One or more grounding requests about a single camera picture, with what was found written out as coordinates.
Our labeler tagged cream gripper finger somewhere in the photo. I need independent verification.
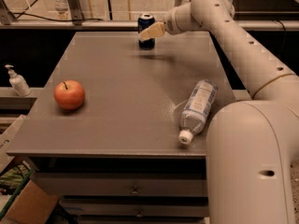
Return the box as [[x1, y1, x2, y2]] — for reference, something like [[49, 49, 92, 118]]
[[138, 22, 165, 42]]

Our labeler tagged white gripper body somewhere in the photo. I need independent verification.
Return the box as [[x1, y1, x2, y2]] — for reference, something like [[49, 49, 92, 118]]
[[164, 3, 197, 35]]

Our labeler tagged blue pepsi can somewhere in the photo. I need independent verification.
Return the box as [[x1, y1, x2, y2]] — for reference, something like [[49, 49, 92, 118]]
[[137, 13, 155, 50]]

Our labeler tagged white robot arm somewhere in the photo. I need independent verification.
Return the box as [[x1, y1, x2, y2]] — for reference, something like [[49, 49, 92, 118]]
[[140, 0, 299, 224]]

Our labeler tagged clear plastic bottle blue label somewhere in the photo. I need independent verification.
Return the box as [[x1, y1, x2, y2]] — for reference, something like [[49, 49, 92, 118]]
[[178, 79, 218, 146]]

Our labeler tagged white pump dispenser bottle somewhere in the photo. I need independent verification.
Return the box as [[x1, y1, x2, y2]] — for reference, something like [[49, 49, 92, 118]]
[[5, 64, 31, 97]]

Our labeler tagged red apple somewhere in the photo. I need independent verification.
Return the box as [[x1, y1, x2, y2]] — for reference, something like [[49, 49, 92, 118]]
[[54, 80, 85, 110]]

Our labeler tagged grey drawer cabinet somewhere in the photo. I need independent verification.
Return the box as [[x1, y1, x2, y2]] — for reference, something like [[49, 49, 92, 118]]
[[7, 31, 247, 224]]

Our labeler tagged upper drawer knob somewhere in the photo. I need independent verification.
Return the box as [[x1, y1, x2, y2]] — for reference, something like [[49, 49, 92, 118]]
[[131, 187, 140, 196]]

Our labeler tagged drawer knob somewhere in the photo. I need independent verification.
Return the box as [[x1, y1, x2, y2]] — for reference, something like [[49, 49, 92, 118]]
[[135, 210, 144, 218], [131, 187, 140, 196]]

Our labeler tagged lower drawer knob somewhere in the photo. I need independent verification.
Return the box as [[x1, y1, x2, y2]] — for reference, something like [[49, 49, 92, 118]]
[[135, 210, 144, 218]]

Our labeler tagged brown cardboard box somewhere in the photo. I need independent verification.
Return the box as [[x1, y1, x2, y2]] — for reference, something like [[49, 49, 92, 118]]
[[0, 181, 59, 224]]

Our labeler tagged black cable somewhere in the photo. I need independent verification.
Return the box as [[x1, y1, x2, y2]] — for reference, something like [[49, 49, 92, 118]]
[[8, 0, 104, 23]]

